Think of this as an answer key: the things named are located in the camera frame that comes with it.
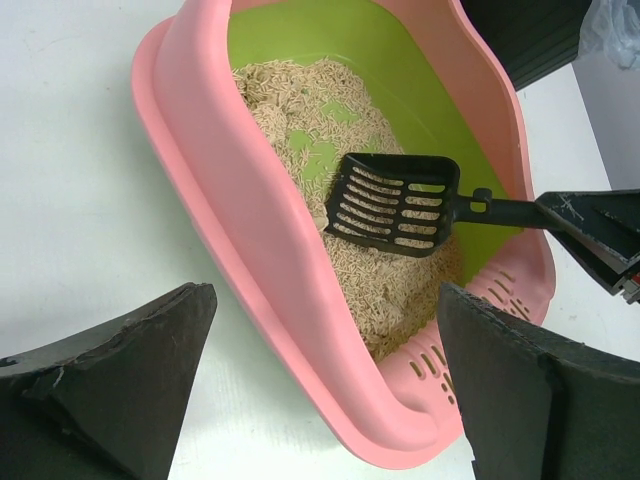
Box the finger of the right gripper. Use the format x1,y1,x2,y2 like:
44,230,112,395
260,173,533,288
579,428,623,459
533,188,640,281
554,227,639,304

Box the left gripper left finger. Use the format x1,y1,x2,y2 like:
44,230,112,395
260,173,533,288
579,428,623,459
1,283,217,479

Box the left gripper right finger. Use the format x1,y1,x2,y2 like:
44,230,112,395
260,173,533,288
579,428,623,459
437,283,639,479

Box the black litter scoop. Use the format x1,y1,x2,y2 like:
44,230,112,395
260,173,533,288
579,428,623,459
325,153,557,258

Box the pink green litter box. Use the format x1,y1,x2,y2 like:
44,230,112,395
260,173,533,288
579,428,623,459
132,1,534,469

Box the beige cat litter pellets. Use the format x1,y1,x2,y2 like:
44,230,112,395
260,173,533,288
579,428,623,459
233,58,463,361

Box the blue plastic bin liner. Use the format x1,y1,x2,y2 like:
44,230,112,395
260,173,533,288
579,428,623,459
578,0,639,71

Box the black trash bin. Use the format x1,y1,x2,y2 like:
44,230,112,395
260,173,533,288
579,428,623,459
462,0,591,90

